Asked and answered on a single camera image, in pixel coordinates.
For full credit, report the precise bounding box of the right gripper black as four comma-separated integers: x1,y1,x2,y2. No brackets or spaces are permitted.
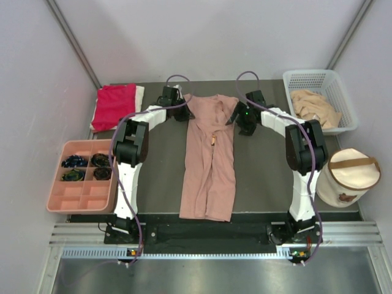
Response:
227,102,257,137

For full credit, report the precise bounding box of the pink printed t shirt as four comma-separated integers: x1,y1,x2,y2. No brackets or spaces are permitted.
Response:
179,94,239,222

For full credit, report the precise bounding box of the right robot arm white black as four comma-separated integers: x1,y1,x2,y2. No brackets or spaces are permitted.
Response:
226,90,328,245

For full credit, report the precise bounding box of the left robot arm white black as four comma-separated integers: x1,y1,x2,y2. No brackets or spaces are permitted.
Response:
112,85,194,243

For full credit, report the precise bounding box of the folded cream t shirt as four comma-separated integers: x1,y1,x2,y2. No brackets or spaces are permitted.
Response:
89,85,145,133

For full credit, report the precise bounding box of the folded red t shirt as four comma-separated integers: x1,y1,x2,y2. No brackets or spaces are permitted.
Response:
91,83,137,131

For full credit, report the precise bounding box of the beige crumpled t shirt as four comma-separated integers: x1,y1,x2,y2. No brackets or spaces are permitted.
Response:
290,89,342,129

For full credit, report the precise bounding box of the white perforated plastic basket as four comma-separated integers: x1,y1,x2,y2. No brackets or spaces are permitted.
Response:
283,69,358,135

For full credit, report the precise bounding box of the black brown rolled sock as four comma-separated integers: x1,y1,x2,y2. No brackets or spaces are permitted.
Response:
90,153,110,168

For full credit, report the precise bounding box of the dark brown rolled sock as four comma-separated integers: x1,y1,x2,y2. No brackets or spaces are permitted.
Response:
92,167,112,181

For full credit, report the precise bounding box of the dark blue rolled sock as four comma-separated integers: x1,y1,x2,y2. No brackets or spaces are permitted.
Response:
61,154,88,168

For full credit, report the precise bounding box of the cream round fabric bag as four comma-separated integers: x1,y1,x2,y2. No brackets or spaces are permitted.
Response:
316,148,382,208

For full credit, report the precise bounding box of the pink compartment tray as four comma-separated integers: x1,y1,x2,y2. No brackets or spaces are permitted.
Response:
47,139,117,214

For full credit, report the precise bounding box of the dark green rolled sock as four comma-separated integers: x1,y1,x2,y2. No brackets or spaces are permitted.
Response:
61,168,85,182

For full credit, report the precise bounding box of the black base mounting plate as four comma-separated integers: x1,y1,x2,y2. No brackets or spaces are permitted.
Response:
104,213,325,254

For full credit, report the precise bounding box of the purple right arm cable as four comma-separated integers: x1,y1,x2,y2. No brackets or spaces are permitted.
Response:
235,70,323,266

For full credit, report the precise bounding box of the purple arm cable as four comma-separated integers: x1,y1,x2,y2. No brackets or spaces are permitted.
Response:
110,74,195,267
235,70,323,266

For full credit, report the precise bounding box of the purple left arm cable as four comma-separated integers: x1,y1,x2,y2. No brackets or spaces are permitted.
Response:
110,74,195,267

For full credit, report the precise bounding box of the aluminium rail frame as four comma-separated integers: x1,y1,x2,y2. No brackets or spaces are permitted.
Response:
37,221,391,293

